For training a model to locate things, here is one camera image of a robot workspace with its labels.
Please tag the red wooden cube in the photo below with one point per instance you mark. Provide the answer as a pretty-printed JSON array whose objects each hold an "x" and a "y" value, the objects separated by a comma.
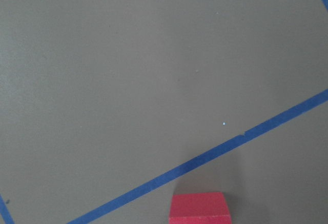
[{"x": 199, "y": 208}]

